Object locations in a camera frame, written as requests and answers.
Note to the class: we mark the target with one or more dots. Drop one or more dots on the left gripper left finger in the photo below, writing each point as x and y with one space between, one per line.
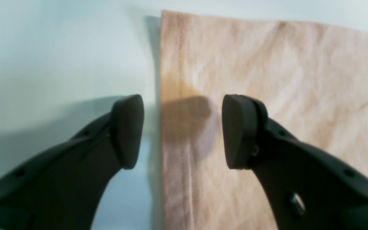
60 188

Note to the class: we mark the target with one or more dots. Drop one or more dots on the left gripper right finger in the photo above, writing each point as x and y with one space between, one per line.
307 188

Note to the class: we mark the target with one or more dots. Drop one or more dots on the peach pink T-shirt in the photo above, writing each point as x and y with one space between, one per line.
312 79

